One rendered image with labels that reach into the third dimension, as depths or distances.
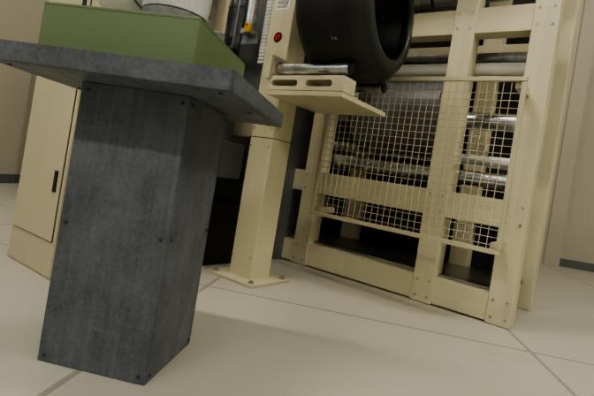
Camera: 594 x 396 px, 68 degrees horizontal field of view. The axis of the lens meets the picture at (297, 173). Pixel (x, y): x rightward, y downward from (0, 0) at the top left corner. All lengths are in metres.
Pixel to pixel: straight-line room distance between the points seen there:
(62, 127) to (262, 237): 0.88
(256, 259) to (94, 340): 1.00
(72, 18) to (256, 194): 1.13
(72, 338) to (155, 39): 0.65
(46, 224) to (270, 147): 0.88
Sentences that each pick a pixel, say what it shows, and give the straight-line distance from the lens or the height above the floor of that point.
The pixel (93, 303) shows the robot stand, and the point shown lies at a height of 0.15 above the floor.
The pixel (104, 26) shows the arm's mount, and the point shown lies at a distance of 1.01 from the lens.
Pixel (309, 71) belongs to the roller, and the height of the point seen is 0.89.
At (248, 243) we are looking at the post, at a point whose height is 0.16.
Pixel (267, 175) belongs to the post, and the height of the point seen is 0.46.
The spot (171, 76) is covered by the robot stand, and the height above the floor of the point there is 0.62.
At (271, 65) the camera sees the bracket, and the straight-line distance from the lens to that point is 1.85.
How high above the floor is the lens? 0.48
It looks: level
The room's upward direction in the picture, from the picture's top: 9 degrees clockwise
